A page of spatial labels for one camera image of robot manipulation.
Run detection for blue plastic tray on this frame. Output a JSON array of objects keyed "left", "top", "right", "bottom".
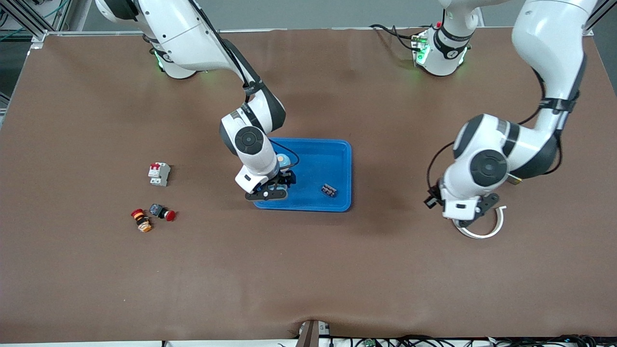
[{"left": 253, "top": 138, "right": 352, "bottom": 213}]

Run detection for white red circuit breaker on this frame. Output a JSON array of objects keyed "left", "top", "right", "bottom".
[{"left": 148, "top": 162, "right": 172, "bottom": 187}]

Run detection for red black emergency stop button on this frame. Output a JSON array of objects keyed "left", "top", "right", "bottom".
[{"left": 148, "top": 203, "right": 177, "bottom": 222}]

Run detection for orange red push button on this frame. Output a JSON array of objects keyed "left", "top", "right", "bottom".
[{"left": 131, "top": 208, "right": 154, "bottom": 233}]

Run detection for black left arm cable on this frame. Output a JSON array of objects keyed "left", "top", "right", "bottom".
[{"left": 426, "top": 67, "right": 579, "bottom": 193}]

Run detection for white half-ring pipe clamp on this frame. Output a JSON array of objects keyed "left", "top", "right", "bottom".
[{"left": 453, "top": 205, "right": 508, "bottom": 240}]

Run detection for metal base connector bracket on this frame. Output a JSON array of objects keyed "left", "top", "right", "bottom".
[{"left": 412, "top": 30, "right": 431, "bottom": 67}]

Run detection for grey mounting post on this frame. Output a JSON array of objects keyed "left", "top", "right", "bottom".
[{"left": 295, "top": 320, "right": 331, "bottom": 347}]

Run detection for black base cables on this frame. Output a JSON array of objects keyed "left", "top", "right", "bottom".
[{"left": 369, "top": 23, "right": 420, "bottom": 52}]

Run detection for aluminium frame corner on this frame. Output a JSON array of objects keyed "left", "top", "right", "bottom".
[
  {"left": 582, "top": 0, "right": 609, "bottom": 36},
  {"left": 0, "top": 0, "right": 61, "bottom": 46}
]

